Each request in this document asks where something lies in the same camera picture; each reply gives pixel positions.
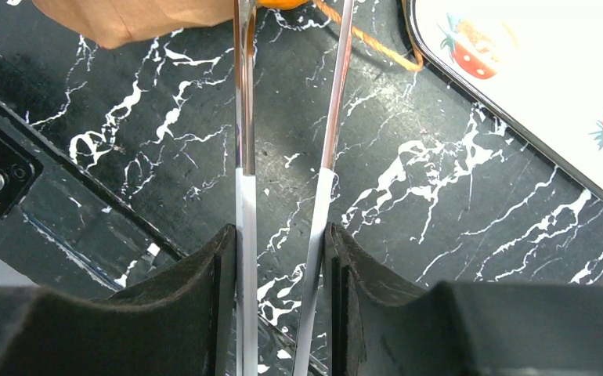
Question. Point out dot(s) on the metal tongs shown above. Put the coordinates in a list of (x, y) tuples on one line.
[(244, 14)]

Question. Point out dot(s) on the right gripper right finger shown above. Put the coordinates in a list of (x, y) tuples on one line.
[(382, 324)]

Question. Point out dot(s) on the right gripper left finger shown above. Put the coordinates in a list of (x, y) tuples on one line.
[(175, 323)]

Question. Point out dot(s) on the strawberry print tray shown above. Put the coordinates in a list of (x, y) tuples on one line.
[(536, 64)]

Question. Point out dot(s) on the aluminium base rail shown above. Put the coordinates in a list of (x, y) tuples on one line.
[(62, 229)]

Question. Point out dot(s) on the red brown paper bag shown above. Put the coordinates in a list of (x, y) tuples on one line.
[(113, 23)]

